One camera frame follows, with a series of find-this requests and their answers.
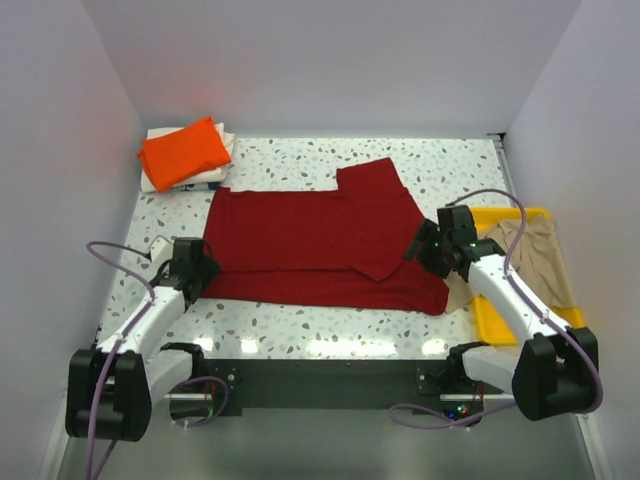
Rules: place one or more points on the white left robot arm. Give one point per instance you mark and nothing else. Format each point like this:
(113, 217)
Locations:
(113, 386)

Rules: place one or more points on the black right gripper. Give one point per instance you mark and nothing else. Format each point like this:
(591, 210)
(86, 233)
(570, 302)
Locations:
(428, 231)

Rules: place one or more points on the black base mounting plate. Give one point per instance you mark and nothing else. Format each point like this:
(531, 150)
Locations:
(328, 384)

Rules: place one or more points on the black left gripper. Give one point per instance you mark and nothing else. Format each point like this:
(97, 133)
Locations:
(208, 270)

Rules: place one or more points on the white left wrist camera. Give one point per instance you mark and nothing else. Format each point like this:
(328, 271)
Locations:
(160, 249)

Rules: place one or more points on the folded white t-shirt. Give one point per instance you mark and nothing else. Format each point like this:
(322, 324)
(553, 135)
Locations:
(204, 181)

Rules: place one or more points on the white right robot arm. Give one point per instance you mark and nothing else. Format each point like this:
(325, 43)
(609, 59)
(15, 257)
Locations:
(556, 369)

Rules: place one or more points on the beige t-shirt in bin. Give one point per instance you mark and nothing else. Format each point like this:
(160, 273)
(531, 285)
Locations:
(537, 259)

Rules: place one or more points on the folded orange t-shirt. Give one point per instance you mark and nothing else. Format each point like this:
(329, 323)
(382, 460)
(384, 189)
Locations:
(173, 158)

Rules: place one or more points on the dark red t-shirt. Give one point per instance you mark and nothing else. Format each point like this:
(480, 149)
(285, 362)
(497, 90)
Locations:
(338, 248)

